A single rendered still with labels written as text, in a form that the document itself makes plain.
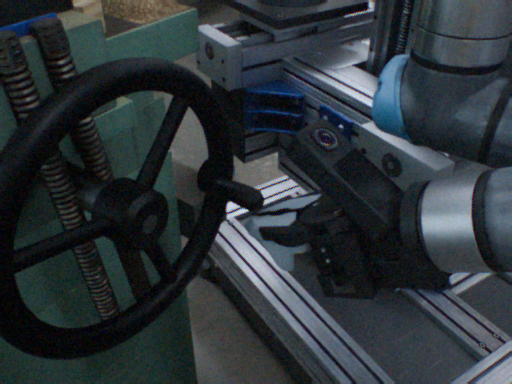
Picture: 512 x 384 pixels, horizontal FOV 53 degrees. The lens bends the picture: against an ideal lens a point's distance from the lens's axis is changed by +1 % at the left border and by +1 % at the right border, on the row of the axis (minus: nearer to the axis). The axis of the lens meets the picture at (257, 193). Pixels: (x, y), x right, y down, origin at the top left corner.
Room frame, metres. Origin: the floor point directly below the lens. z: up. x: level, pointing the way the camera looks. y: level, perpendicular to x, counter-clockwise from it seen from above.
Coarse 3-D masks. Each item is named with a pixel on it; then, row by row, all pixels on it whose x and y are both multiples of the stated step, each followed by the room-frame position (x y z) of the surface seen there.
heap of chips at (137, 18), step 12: (108, 0) 0.68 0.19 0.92; (120, 0) 0.67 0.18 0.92; (132, 0) 0.67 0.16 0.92; (144, 0) 0.67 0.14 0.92; (156, 0) 0.68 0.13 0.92; (168, 0) 0.69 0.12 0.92; (108, 12) 0.68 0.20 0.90; (120, 12) 0.67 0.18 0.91; (132, 12) 0.66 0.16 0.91; (144, 12) 0.66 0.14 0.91; (156, 12) 0.67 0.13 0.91; (168, 12) 0.68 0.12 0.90
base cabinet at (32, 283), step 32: (64, 256) 0.49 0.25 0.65; (32, 288) 0.44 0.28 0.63; (64, 288) 0.48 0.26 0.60; (128, 288) 0.55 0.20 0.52; (64, 320) 0.46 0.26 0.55; (96, 320) 0.50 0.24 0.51; (160, 320) 0.59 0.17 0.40; (0, 352) 0.39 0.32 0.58; (128, 352) 0.53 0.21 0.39; (160, 352) 0.58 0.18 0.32; (192, 352) 0.65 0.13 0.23
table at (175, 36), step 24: (120, 24) 0.64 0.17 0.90; (144, 24) 0.64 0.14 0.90; (168, 24) 0.67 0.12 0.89; (192, 24) 0.70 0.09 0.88; (120, 48) 0.60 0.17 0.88; (144, 48) 0.63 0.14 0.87; (168, 48) 0.66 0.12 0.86; (192, 48) 0.70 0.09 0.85; (96, 120) 0.45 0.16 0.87; (120, 120) 0.47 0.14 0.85; (72, 144) 0.42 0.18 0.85
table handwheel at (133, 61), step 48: (48, 96) 0.34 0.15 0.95; (96, 96) 0.35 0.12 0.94; (192, 96) 0.43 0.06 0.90; (48, 144) 0.31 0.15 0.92; (0, 192) 0.28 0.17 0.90; (96, 192) 0.38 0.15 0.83; (144, 192) 0.36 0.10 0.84; (0, 240) 0.27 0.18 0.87; (48, 240) 0.30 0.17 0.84; (144, 240) 0.35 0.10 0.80; (192, 240) 0.43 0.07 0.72; (0, 288) 0.26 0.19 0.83; (0, 336) 0.26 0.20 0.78; (48, 336) 0.27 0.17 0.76; (96, 336) 0.31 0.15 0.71
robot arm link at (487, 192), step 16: (480, 176) 0.30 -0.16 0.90; (496, 176) 0.29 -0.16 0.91; (480, 192) 0.28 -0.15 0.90; (496, 192) 0.28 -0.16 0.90; (480, 208) 0.27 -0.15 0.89; (496, 208) 0.27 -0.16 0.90; (480, 224) 0.26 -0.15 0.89; (496, 224) 0.26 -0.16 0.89; (480, 240) 0.26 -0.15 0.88; (496, 240) 0.25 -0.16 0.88; (496, 256) 0.25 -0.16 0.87
